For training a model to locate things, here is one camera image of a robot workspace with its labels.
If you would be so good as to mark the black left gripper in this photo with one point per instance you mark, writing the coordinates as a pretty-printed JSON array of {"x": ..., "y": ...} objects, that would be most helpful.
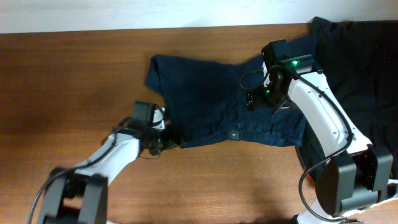
[{"x": 170, "y": 139}]

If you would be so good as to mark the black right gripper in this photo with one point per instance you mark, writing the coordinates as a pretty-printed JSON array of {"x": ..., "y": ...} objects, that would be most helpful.
[{"x": 257, "y": 98}]

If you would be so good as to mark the navy blue shorts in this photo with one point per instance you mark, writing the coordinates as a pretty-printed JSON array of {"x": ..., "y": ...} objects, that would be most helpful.
[{"x": 204, "y": 99}]

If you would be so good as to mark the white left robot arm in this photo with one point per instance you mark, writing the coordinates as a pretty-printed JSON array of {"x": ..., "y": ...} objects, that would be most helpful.
[{"x": 80, "y": 194}]

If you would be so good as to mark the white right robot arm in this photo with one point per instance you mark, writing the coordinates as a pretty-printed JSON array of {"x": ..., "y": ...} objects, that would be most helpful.
[{"x": 357, "y": 174}]

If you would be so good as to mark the black clothes pile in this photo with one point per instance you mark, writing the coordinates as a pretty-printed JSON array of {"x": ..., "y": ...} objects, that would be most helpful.
[{"x": 359, "y": 60}]

